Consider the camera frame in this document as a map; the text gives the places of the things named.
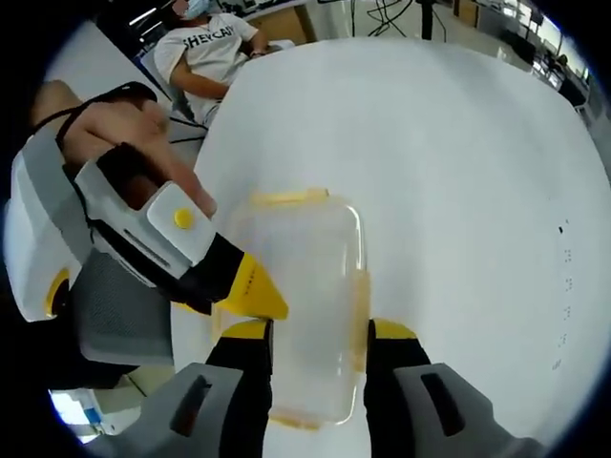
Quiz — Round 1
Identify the grey mesh office chair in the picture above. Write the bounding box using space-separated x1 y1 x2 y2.
70 250 176 369

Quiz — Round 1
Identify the clear box with yellow plastic buckles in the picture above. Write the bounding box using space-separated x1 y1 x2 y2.
212 187 372 431

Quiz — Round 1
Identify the white office chair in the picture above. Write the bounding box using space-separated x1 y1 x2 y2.
136 46 207 144

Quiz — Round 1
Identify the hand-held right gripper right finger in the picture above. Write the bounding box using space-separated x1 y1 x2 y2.
364 318 543 458

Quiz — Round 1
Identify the black hand strap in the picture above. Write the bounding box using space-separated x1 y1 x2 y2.
30 81 159 144

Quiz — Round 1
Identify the black cable bundle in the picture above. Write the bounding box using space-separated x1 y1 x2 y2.
350 0 417 38

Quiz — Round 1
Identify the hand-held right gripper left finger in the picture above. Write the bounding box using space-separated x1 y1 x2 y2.
136 319 276 458

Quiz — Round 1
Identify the person's left hand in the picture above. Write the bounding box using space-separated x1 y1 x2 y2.
60 94 217 217

